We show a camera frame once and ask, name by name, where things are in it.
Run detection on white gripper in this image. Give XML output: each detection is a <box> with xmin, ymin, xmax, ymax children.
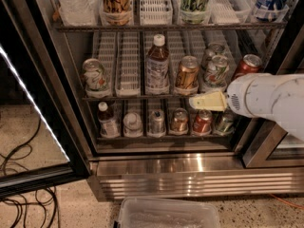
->
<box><xmin>188</xmin><ymin>74</ymin><xmax>254</xmax><ymax>117</ymax></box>

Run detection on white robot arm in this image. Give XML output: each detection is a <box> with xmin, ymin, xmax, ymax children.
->
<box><xmin>189</xmin><ymin>73</ymin><xmax>304</xmax><ymax>141</ymax></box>

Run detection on front green can bottom shelf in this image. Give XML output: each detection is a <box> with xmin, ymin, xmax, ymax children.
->
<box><xmin>215</xmin><ymin>111</ymin><xmax>235</xmax><ymax>134</ymax></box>

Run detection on red can bottom shelf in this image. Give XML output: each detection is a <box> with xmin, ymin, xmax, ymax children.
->
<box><xmin>193</xmin><ymin>109</ymin><xmax>213</xmax><ymax>135</ymax></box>

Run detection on gold can middle shelf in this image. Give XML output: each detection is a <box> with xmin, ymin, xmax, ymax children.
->
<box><xmin>175</xmin><ymin>56</ymin><xmax>199</xmax><ymax>89</ymax></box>

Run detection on gold can shelf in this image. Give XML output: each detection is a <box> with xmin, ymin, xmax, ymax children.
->
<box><xmin>175</xmin><ymin>56</ymin><xmax>199</xmax><ymax>89</ymax></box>
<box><xmin>170</xmin><ymin>108</ymin><xmax>188</xmax><ymax>132</ymax></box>

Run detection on gold can bottom shelf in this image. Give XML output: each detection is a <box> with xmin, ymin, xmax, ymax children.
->
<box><xmin>170</xmin><ymin>108</ymin><xmax>188</xmax><ymax>132</ymax></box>

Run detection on red coca-cola can middle shelf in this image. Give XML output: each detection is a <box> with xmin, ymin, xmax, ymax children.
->
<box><xmin>232</xmin><ymin>54</ymin><xmax>262</xmax><ymax>80</ymax></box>

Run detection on brown tea bottle middle shelf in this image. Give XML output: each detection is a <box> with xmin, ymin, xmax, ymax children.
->
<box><xmin>145</xmin><ymin>34</ymin><xmax>169</xmax><ymax>95</ymax></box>

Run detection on silver can bottom shelf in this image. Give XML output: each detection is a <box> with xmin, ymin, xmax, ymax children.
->
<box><xmin>150</xmin><ymin>109</ymin><xmax>164</xmax><ymax>134</ymax></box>

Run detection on stainless steel fridge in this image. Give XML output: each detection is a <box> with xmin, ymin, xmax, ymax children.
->
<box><xmin>25</xmin><ymin>0</ymin><xmax>303</xmax><ymax>200</ymax></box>

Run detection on white empty tray middle shelf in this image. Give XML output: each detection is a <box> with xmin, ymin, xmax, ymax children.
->
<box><xmin>115</xmin><ymin>32</ymin><xmax>141</xmax><ymax>97</ymax></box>

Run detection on white empty tray shelf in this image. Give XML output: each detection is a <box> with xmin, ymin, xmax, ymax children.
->
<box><xmin>115</xmin><ymin>32</ymin><xmax>141</xmax><ymax>97</ymax></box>
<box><xmin>140</xmin><ymin>0</ymin><xmax>173</xmax><ymax>25</ymax></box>

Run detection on small tea bottle bottom shelf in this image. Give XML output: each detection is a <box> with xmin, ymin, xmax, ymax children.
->
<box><xmin>97</xmin><ymin>102</ymin><xmax>120</xmax><ymax>138</ymax></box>

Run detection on white empty tray top shelf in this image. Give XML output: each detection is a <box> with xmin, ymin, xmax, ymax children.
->
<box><xmin>140</xmin><ymin>0</ymin><xmax>173</xmax><ymax>25</ymax></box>

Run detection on orange tall can top shelf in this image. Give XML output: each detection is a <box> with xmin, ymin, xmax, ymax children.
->
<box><xmin>102</xmin><ymin>0</ymin><xmax>131</xmax><ymax>26</ymax></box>

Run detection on clear water bottle top shelf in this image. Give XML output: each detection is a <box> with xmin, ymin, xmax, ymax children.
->
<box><xmin>59</xmin><ymin>0</ymin><xmax>98</xmax><ymax>27</ymax></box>

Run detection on black fridge door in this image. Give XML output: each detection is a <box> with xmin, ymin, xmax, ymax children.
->
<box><xmin>0</xmin><ymin>0</ymin><xmax>89</xmax><ymax>199</ymax></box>

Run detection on clear plastic bin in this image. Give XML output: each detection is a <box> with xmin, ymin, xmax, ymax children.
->
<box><xmin>113</xmin><ymin>197</ymin><xmax>220</xmax><ymax>228</ymax></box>

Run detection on orange cable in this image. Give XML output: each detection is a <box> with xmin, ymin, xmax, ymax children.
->
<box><xmin>269</xmin><ymin>193</ymin><xmax>304</xmax><ymax>211</ymax></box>

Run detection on black floor cables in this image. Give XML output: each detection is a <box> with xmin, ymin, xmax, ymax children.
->
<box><xmin>0</xmin><ymin>116</ymin><xmax>61</xmax><ymax>228</ymax></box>

